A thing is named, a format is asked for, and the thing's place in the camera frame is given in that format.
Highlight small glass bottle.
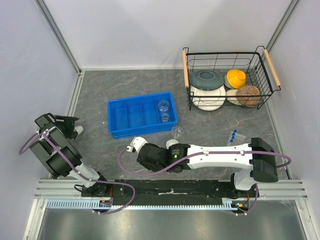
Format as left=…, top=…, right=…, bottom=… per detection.
left=161, top=112, right=170, bottom=123

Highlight round glass flask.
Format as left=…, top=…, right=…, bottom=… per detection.
left=157, top=99, right=170, bottom=113

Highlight white ceramic plate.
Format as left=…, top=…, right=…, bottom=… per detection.
left=190, top=86, right=226, bottom=111

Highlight speckled white bowl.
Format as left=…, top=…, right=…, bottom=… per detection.
left=226, top=89, right=243, bottom=106

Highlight clear acrylic tube rack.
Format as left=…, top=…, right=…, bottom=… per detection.
left=226, top=131, right=246, bottom=147

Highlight black wire basket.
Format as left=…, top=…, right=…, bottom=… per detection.
left=182, top=45, right=282, bottom=111

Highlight brown clay cup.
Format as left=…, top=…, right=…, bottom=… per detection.
left=236, top=85, right=261, bottom=108

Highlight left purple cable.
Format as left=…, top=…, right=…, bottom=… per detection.
left=18, top=126, right=137, bottom=216

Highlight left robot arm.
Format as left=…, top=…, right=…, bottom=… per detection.
left=29, top=113, right=111, bottom=197

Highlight yellow ribbed bowl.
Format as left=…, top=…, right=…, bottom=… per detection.
left=224, top=69, right=247, bottom=89

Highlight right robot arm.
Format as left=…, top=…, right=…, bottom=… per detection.
left=132, top=137, right=279, bottom=197

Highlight small white crucible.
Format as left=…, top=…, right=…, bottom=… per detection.
left=74, top=125, right=84, bottom=135

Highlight small glass beaker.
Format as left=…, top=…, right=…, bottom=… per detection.
left=171, top=126, right=184, bottom=140

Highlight dark teal ceramic bowl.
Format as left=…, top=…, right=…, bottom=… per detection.
left=189, top=69, right=225, bottom=91

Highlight blue plastic divided bin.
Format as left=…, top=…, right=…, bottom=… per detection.
left=107, top=91, right=178, bottom=139

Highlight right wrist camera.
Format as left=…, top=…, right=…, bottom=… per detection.
left=126, top=136, right=147, bottom=153

